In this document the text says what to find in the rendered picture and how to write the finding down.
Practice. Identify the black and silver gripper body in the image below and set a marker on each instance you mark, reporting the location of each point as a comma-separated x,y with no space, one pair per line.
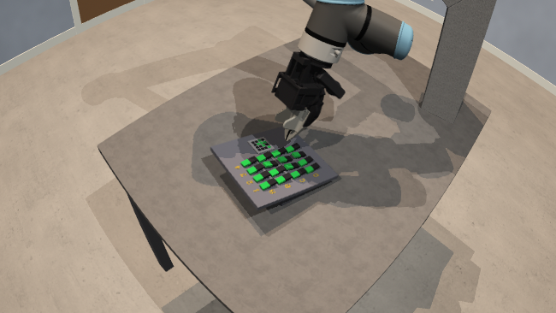
299,86

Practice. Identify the grey switch panel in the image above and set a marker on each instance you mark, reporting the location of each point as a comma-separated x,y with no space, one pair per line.
252,164

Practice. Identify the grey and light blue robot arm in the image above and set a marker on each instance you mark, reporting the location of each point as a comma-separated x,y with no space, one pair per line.
333,23

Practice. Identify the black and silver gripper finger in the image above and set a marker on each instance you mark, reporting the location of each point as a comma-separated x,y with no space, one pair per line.
283,115
302,119

